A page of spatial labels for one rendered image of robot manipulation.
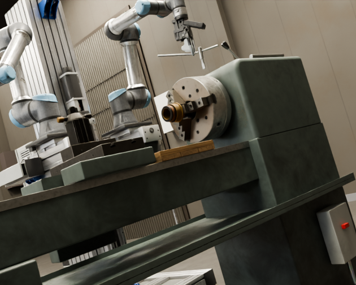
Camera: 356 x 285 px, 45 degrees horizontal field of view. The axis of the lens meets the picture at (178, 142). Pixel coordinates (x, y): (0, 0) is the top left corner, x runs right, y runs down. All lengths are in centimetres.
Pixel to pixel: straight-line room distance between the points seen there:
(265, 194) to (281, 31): 363
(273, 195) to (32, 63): 154
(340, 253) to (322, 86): 321
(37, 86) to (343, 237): 184
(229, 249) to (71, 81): 126
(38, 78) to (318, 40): 348
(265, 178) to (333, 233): 45
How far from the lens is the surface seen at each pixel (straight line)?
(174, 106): 195
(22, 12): 275
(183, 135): 204
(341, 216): 229
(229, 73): 207
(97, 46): 761
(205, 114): 197
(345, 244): 228
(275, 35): 549
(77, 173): 142
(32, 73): 266
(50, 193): 140
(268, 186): 201
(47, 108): 227
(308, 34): 530
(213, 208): 227
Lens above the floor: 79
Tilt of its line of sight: 4 degrees up
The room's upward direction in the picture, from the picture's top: 16 degrees counter-clockwise
